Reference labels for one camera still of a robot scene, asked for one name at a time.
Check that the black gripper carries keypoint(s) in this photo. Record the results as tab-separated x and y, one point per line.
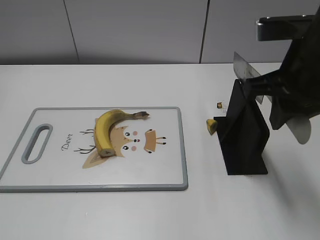
301	72

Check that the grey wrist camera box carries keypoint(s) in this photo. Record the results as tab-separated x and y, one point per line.
278	28

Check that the white handled kitchen knife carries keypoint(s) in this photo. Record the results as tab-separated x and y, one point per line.
300	126

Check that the white deer cutting board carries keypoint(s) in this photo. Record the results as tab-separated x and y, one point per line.
55	152

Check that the black knife stand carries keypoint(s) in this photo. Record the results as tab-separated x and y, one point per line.
243	135

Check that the small banana bit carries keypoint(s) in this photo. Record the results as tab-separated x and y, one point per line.
219	105

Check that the large banana end piece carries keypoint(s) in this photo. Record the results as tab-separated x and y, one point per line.
212	125

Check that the yellow banana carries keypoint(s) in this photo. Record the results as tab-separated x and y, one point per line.
104	125

